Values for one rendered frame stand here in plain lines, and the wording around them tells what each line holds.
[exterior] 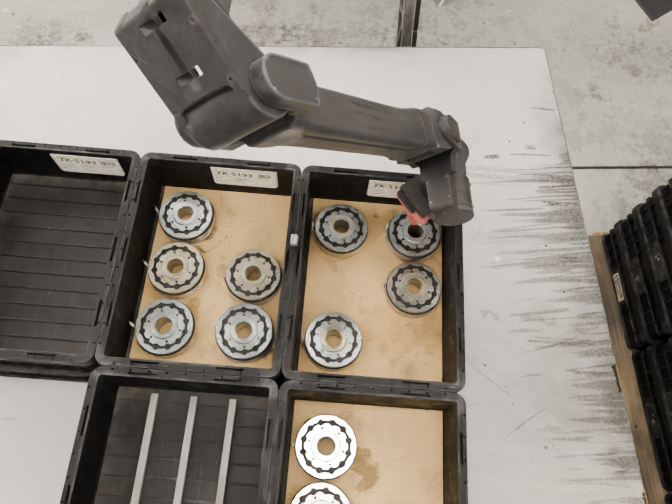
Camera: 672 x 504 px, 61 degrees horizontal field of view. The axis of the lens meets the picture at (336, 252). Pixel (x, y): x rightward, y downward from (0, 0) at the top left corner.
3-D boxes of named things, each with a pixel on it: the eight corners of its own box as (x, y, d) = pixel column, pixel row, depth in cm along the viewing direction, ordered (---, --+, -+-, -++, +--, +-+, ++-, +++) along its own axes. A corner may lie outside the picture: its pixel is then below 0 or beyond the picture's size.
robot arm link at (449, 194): (445, 108, 77) (391, 132, 81) (455, 182, 72) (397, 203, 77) (482, 146, 86) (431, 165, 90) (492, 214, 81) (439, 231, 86)
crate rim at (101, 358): (145, 157, 108) (142, 150, 106) (302, 170, 108) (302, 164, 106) (97, 367, 92) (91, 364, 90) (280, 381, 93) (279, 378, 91)
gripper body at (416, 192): (469, 191, 95) (481, 168, 88) (421, 220, 92) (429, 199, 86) (446, 162, 97) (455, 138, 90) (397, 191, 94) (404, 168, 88)
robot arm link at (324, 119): (255, 36, 44) (167, 94, 50) (274, 106, 43) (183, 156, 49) (458, 106, 80) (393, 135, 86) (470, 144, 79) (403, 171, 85)
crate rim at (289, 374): (302, 170, 108) (302, 164, 106) (458, 183, 109) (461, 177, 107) (280, 381, 93) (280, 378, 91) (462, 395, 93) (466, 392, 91)
